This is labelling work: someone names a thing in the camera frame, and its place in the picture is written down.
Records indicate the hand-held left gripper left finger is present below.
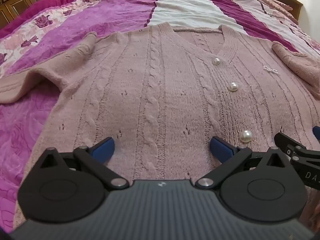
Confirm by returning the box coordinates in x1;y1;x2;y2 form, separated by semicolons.
34;136;130;191

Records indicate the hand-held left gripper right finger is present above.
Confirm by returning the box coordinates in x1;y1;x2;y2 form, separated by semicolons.
195;136;291;190

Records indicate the pink knitted cardigan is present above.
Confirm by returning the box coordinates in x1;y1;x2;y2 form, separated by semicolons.
0;22;320;232

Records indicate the long wooden cabinet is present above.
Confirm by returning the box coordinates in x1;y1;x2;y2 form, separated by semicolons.
160;0;303;25

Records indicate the pink knitted blanket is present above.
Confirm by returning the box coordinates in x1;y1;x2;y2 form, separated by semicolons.
259;0;304;27

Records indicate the striped floral bedspread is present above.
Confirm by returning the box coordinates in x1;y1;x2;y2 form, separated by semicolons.
0;0;320;233

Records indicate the dark wooden headboard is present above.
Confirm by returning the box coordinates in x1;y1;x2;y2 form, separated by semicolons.
0;0;100;29

